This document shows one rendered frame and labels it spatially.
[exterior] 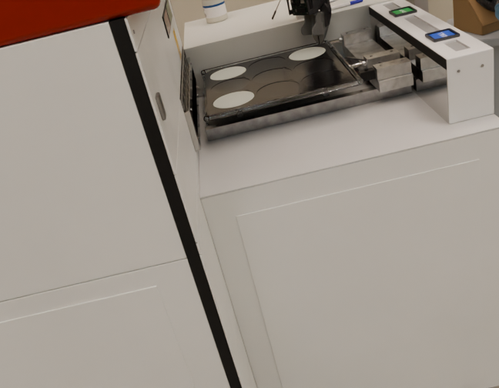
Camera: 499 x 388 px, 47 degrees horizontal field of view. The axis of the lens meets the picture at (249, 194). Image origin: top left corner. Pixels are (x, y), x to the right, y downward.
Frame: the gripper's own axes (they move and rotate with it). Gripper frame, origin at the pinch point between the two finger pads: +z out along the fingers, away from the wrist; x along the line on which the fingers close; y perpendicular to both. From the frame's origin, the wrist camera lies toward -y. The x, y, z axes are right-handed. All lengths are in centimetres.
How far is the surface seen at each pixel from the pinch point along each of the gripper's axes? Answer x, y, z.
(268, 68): -3.7, 18.4, 2.0
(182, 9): -151, -72, 12
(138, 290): 25, 87, 14
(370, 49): 13.0, -3.5, 3.9
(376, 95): 25.7, 13.8, 8.6
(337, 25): -0.2, -8.2, -0.9
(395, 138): 40, 30, 10
